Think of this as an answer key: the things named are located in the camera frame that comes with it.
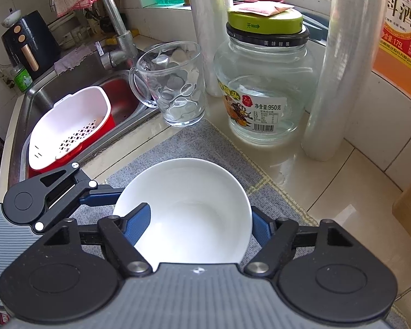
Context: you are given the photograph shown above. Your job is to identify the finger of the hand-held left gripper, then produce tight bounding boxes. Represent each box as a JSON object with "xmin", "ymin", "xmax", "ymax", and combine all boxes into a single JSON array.
[{"xmin": 34, "ymin": 162, "xmax": 124, "ymax": 232}]

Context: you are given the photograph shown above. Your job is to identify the steel sink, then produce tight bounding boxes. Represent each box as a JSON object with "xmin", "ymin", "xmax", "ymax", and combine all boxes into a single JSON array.
[{"xmin": 0, "ymin": 50, "xmax": 161, "ymax": 199}]

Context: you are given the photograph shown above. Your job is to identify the glass jar green lid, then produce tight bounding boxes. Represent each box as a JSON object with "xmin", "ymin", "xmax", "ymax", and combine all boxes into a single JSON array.
[{"xmin": 213, "ymin": 6, "xmax": 321, "ymax": 146}]

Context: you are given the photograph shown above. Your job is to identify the small white bowl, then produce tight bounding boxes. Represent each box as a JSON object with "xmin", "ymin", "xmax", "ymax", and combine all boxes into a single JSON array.
[{"xmin": 1, "ymin": 10, "xmax": 21, "ymax": 27}]

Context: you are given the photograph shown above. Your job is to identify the grey and blue towel mat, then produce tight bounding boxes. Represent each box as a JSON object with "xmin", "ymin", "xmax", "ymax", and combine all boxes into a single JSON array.
[{"xmin": 68, "ymin": 120, "xmax": 321, "ymax": 247}]

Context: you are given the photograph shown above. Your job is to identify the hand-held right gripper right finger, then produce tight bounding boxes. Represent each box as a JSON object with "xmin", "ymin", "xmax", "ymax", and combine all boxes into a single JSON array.
[{"xmin": 243, "ymin": 207, "xmax": 355, "ymax": 279}]

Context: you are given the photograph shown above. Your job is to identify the large plastic wrap roll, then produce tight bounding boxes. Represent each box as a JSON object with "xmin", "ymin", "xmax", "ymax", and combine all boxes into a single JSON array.
[{"xmin": 301, "ymin": 0, "xmax": 391, "ymax": 162}]

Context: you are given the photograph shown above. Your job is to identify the grey cloth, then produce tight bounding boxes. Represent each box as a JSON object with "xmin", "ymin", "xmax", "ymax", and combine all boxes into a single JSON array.
[{"xmin": 54, "ymin": 44, "xmax": 96, "ymax": 76}]

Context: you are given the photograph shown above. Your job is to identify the red sachet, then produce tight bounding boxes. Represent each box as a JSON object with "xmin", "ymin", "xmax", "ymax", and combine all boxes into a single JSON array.
[{"xmin": 238, "ymin": 2, "xmax": 295, "ymax": 18}]

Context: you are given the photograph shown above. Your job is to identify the orange cooking wine bottle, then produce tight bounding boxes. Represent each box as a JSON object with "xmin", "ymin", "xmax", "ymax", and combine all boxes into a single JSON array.
[{"xmin": 372, "ymin": 0, "xmax": 411, "ymax": 110}]

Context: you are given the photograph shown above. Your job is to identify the red basin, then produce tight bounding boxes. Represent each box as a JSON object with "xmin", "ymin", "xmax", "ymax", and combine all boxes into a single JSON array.
[{"xmin": 29, "ymin": 77, "xmax": 141, "ymax": 179}]

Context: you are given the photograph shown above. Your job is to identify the metal faucet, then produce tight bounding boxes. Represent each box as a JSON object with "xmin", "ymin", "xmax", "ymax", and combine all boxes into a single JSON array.
[{"xmin": 82, "ymin": 0, "xmax": 139, "ymax": 72}]

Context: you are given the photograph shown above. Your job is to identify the black air fryer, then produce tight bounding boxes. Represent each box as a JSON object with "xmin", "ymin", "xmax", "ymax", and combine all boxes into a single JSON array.
[{"xmin": 1, "ymin": 10, "xmax": 60, "ymax": 81}]

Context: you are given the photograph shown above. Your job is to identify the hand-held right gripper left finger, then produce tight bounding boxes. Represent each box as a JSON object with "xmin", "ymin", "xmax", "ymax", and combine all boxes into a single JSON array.
[{"xmin": 43, "ymin": 203, "xmax": 155, "ymax": 279}]

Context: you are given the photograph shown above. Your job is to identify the white colander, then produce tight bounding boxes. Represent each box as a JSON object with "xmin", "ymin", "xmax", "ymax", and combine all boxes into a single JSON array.
[{"xmin": 28, "ymin": 86, "xmax": 112, "ymax": 171}]

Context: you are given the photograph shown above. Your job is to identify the glass mug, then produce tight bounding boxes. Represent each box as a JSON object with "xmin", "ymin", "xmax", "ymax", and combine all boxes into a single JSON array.
[{"xmin": 128, "ymin": 41, "xmax": 207, "ymax": 128}]

